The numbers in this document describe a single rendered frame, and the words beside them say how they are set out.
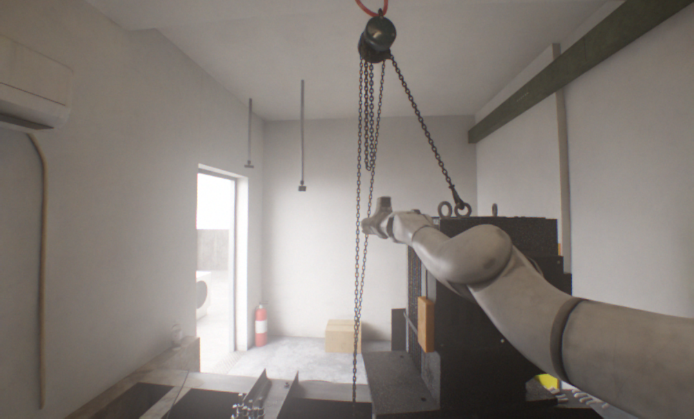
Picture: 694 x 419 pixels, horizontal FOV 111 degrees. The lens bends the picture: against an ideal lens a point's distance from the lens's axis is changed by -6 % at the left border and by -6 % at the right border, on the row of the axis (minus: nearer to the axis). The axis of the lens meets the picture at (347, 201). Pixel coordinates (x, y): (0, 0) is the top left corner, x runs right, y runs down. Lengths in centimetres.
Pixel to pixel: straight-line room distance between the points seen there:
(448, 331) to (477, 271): 62
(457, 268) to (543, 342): 13
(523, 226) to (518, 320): 90
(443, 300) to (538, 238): 50
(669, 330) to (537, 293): 9
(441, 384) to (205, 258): 779
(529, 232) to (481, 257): 86
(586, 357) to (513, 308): 7
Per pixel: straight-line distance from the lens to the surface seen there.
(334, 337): 335
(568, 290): 138
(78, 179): 181
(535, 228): 123
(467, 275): 36
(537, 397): 145
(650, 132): 199
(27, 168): 170
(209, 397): 199
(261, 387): 178
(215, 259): 832
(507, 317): 32
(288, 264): 359
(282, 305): 375
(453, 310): 95
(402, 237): 60
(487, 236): 37
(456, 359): 102
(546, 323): 30
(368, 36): 131
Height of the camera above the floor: 164
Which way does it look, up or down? 2 degrees up
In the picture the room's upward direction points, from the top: straight up
